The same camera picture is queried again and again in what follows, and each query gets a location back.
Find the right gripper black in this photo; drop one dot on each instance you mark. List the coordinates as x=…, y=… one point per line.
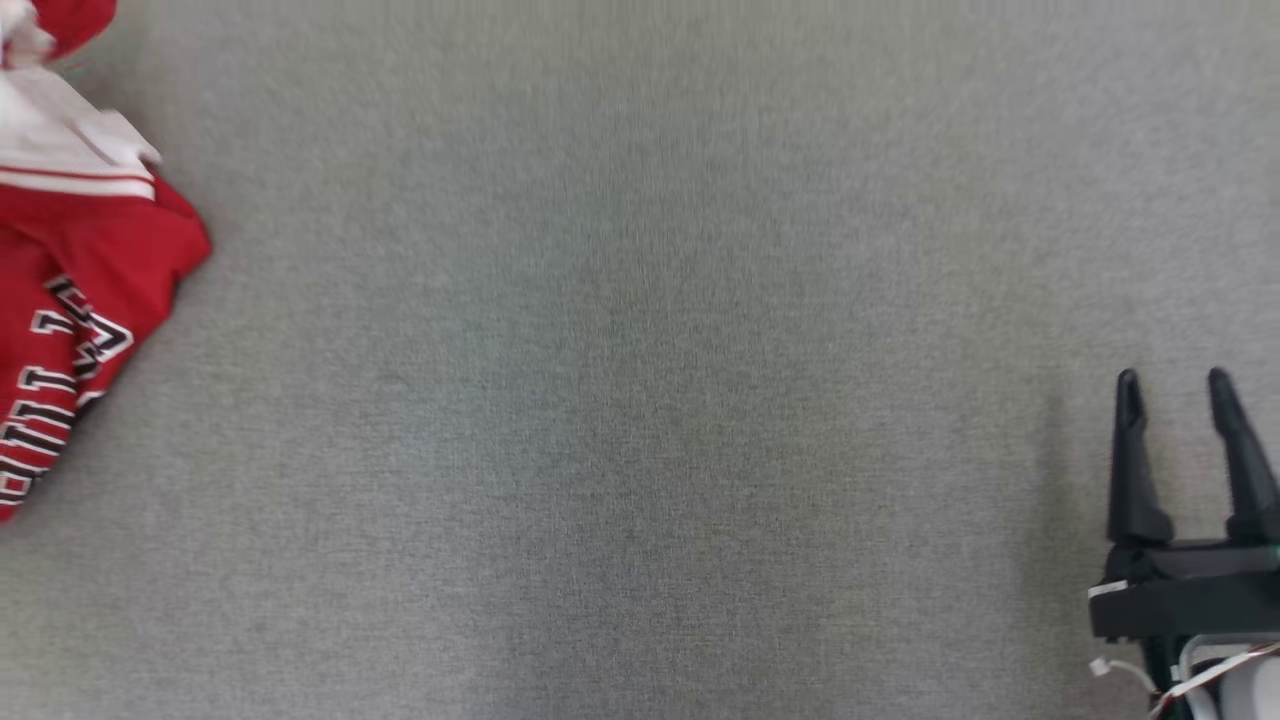
x=1190, y=595

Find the red white basketball jersey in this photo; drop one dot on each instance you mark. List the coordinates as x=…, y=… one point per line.
x=90, y=260

